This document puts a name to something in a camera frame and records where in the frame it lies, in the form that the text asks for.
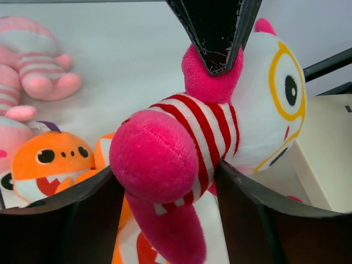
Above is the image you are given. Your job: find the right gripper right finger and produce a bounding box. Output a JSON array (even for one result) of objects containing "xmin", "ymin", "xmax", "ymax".
[{"xmin": 166, "ymin": 0, "xmax": 262, "ymax": 75}]

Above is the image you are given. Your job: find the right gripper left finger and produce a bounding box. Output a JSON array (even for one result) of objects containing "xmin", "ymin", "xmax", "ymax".
[{"xmin": 1, "ymin": 161, "xmax": 351, "ymax": 263}]

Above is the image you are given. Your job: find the magenta plush with yellow glasses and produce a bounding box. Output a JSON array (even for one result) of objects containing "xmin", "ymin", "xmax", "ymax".
[{"xmin": 109, "ymin": 18, "xmax": 306, "ymax": 263}]

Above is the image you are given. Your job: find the light pink plush with face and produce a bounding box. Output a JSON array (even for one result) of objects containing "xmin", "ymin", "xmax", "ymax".
[{"xmin": 1, "ymin": 116, "xmax": 34, "ymax": 209}]

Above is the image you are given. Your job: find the light pink plush back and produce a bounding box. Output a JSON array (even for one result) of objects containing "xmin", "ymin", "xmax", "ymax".
[{"xmin": 1, "ymin": 16, "xmax": 82, "ymax": 122}]

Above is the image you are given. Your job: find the beige three-tier shelf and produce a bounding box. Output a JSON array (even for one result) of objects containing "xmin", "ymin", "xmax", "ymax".
[{"xmin": 251, "ymin": 80, "xmax": 351, "ymax": 213}]

